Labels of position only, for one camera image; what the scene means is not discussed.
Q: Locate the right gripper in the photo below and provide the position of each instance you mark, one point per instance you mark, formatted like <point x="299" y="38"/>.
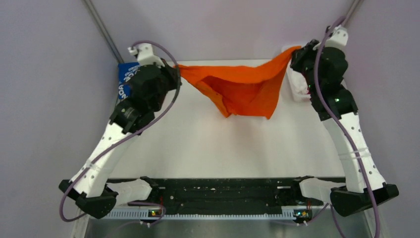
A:
<point x="298" y="55"/>

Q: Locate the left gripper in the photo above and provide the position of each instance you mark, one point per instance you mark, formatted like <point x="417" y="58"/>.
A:
<point x="173" y="73"/>

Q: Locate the orange t-shirt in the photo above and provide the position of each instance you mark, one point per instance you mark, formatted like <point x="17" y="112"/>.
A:
<point x="241" y="90"/>

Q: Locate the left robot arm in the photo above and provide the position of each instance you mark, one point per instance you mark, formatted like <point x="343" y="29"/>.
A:
<point x="90" y="187"/>

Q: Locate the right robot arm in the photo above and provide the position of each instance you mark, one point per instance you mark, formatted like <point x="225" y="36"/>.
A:
<point x="323" y="65"/>

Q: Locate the white plastic basket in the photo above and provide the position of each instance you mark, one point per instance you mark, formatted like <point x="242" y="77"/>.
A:
<point x="297" y="85"/>

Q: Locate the folded blue printed t-shirt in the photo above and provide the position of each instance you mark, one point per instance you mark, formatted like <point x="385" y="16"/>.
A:
<point x="125" y="72"/>

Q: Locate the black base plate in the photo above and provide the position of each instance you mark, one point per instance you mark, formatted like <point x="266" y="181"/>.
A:
<point x="237" y="196"/>

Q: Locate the white slotted cable duct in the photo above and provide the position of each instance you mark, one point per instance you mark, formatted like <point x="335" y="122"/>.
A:
<point x="216" y="215"/>

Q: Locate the aluminium frame rail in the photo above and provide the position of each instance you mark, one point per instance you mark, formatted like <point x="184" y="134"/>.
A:
<point x="295" y="222"/>

